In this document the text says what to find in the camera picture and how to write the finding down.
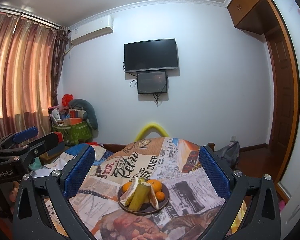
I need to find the peeled pomelo segment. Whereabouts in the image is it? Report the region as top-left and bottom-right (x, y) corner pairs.
(142, 182), (159, 210)
(120, 177), (141, 206)

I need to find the small orange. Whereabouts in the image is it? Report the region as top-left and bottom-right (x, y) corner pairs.
(155, 191), (165, 202)

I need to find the red and blue box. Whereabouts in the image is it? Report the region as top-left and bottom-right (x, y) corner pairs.
(47, 132), (65, 157)

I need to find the green storage box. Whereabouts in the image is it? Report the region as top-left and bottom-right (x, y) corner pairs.
(52, 121), (93, 146)

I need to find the red plastic bag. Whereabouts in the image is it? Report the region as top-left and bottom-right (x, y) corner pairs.
(62, 94), (74, 107)

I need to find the pink striped curtain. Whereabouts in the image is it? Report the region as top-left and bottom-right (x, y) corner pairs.
(0, 12), (68, 138)

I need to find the grey backpack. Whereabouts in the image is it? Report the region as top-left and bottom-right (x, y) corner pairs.
(215, 141), (240, 170)

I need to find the orange with sticker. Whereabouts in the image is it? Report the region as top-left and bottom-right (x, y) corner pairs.
(122, 181), (132, 193)

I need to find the newspaper print blanket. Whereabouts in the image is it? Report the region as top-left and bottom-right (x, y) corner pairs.
(27, 136), (248, 240)

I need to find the plain orange on plate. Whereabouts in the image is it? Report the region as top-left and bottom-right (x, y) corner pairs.
(147, 179), (162, 193)

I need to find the dark purple round plate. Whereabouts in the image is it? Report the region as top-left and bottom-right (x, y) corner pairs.
(117, 183), (170, 216)

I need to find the white air conditioner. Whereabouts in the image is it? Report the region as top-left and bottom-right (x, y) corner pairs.
(71, 15), (114, 46)

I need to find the small wall monitor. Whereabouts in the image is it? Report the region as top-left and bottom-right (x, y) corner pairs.
(137, 71), (168, 94)

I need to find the large wall television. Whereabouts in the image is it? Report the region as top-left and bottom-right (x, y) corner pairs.
(124, 38), (179, 73)

